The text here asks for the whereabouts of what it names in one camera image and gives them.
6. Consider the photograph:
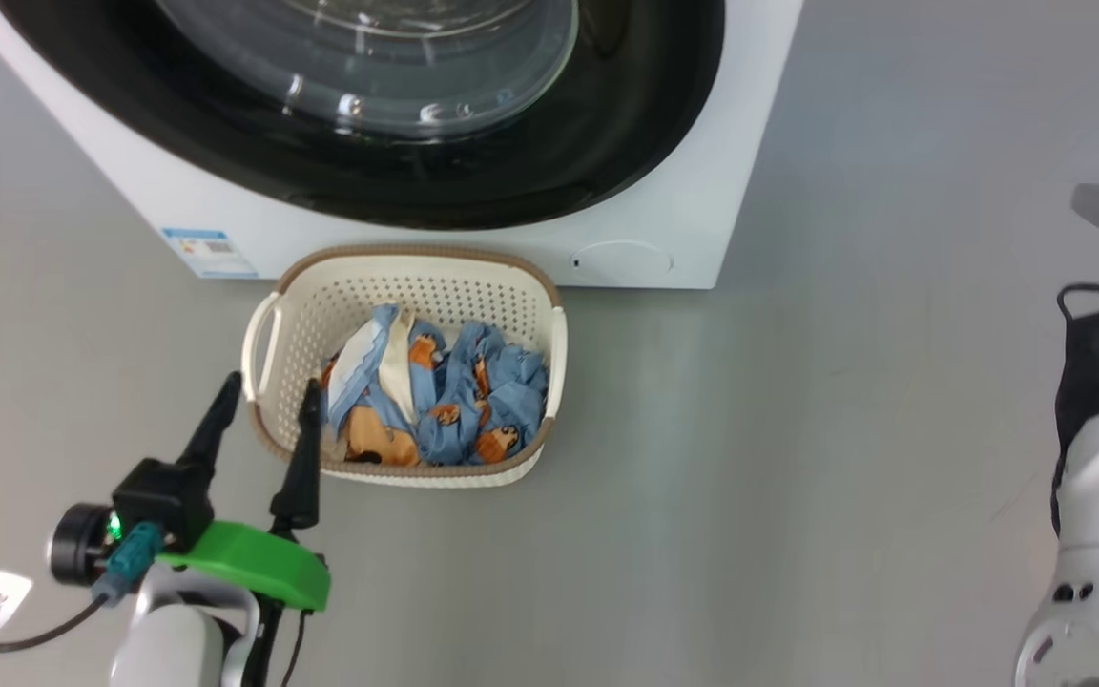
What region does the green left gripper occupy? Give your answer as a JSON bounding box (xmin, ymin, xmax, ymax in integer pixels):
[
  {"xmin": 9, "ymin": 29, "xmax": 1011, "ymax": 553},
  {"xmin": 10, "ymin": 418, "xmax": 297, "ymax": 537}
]
[{"xmin": 156, "ymin": 371, "xmax": 332, "ymax": 613}]

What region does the blue cartoon garment cream lining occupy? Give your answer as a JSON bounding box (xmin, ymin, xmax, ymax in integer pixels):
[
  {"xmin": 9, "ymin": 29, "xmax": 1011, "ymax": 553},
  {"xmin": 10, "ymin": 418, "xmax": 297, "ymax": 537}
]
[{"xmin": 321, "ymin": 303, "xmax": 422, "ymax": 468}]

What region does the blue cartoon print garment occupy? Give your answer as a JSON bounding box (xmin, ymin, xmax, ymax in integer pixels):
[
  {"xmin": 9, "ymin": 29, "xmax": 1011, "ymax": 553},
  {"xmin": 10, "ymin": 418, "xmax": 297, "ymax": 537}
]
[{"xmin": 404, "ymin": 320, "xmax": 550, "ymax": 468}]

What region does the black round glass washer door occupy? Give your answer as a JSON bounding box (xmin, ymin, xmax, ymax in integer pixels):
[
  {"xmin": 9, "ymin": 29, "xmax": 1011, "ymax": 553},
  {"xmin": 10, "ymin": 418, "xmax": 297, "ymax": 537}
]
[{"xmin": 0, "ymin": 0, "xmax": 727, "ymax": 231}]

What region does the cream perforated plastic laundry basket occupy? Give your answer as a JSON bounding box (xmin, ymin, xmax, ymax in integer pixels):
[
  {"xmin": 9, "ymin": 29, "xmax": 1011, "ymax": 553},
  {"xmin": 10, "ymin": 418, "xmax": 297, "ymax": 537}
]
[{"xmin": 241, "ymin": 244, "xmax": 569, "ymax": 489}]

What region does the white front-load washing machine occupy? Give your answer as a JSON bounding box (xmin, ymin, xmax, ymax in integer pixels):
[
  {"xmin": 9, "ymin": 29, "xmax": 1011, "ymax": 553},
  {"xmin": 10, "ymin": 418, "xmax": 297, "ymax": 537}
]
[{"xmin": 0, "ymin": 0, "xmax": 805, "ymax": 290}]

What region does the blue energy label sticker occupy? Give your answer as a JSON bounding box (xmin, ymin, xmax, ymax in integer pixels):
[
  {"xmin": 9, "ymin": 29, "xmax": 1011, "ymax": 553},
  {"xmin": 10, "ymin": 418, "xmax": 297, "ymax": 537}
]
[{"xmin": 161, "ymin": 227, "xmax": 260, "ymax": 281}]

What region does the round white filter cover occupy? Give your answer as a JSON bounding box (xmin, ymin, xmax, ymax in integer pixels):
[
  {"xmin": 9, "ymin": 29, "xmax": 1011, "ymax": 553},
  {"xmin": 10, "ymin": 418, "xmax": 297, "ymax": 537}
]
[{"xmin": 571, "ymin": 239, "xmax": 674, "ymax": 281}]

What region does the black cable teal plug left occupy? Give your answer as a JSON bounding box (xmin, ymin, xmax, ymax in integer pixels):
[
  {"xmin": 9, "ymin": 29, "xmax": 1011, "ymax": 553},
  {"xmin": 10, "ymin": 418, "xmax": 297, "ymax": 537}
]
[{"xmin": 0, "ymin": 521, "xmax": 170, "ymax": 656}]

